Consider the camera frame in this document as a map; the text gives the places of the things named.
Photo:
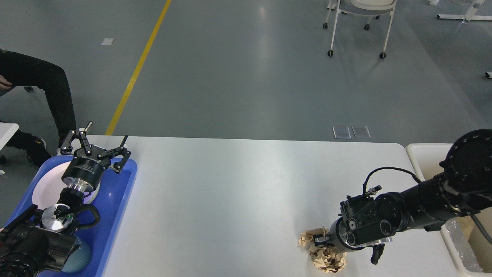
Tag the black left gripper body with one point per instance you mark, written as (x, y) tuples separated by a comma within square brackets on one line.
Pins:
[(85, 172)]

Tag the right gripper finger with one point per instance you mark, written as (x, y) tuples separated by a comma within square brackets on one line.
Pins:
[(321, 240)]

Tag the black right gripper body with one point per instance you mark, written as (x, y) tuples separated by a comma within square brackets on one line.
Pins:
[(338, 237)]

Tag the brown paper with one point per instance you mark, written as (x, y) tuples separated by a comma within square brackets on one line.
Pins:
[(326, 259)]

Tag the pink plate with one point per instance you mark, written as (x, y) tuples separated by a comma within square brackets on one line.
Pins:
[(50, 188)]

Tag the dark green mug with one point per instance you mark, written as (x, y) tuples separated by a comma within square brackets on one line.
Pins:
[(79, 259)]

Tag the brown paper bag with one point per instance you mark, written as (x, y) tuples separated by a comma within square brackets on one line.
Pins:
[(480, 246)]

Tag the clear plastic bag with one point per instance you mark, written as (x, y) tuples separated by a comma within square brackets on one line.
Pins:
[(462, 249)]

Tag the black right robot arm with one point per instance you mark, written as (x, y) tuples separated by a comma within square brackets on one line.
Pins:
[(462, 189)]

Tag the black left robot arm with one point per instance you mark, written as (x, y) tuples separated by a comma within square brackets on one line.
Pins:
[(46, 239)]

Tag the person hand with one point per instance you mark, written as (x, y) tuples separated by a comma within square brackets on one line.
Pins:
[(5, 85)]

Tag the black sneaker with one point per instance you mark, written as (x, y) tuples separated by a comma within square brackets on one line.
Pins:
[(37, 151)]

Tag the blue plastic tray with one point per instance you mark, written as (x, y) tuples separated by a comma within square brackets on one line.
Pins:
[(111, 202)]

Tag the white plastic bin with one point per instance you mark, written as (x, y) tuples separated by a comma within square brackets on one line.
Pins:
[(425, 159)]

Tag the white paper scrap on floor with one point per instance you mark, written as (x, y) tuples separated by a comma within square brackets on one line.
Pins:
[(108, 41)]

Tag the white office chair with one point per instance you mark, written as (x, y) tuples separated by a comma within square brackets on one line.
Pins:
[(366, 8)]

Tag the white stand base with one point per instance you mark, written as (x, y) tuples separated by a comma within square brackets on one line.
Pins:
[(469, 15)]

